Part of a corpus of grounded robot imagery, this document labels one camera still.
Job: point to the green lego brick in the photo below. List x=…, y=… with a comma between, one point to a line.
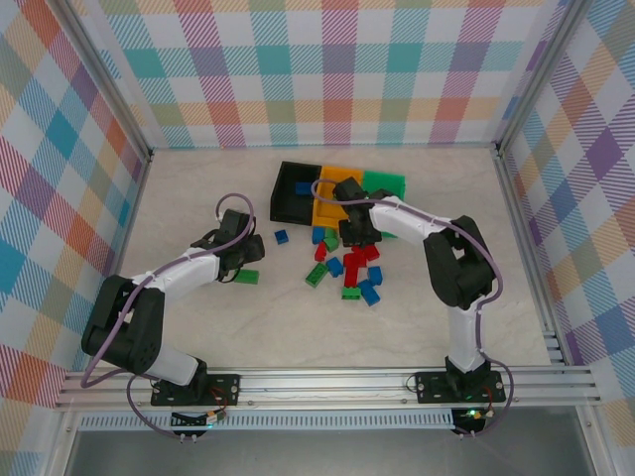
x=316, y=275
x=247, y=276
x=331, y=243
x=350, y=294

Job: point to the small blue lego brick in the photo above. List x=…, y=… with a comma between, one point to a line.
x=282, y=237

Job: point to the orange plastic bin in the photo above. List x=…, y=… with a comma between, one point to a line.
x=325, y=213

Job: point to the black plastic bin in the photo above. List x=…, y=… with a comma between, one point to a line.
x=288, y=210

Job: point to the green plastic bin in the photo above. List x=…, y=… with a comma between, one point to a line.
x=392, y=181

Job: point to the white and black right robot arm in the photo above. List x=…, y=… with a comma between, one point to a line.
x=407, y=223

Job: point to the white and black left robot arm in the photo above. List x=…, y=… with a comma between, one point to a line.
x=188, y=273

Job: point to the grey metal sheet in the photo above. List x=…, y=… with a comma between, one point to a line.
x=322, y=453

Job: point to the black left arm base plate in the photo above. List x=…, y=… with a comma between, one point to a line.
x=223, y=389

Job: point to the wide aluminium frame rail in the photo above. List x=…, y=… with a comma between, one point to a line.
x=322, y=384

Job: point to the aluminium side rail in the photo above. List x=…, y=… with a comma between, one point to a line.
x=526, y=238

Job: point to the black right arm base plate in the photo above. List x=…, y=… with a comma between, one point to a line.
x=431, y=389

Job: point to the aluminium corner post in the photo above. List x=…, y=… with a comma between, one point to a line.
x=541, y=74
x=106, y=84

